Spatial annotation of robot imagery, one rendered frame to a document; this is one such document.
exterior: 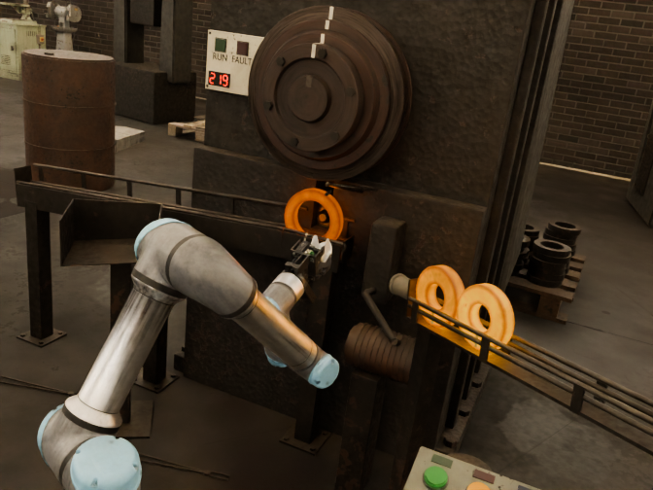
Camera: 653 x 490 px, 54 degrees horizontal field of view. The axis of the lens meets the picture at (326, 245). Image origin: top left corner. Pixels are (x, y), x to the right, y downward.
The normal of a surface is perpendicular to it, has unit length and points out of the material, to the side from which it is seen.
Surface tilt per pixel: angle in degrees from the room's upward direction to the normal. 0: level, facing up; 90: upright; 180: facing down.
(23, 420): 0
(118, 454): 7
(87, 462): 7
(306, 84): 90
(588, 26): 90
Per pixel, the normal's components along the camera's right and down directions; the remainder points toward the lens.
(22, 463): 0.12, -0.94
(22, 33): 0.91, 0.24
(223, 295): 0.29, 0.31
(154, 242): -0.55, -0.40
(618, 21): -0.41, 0.26
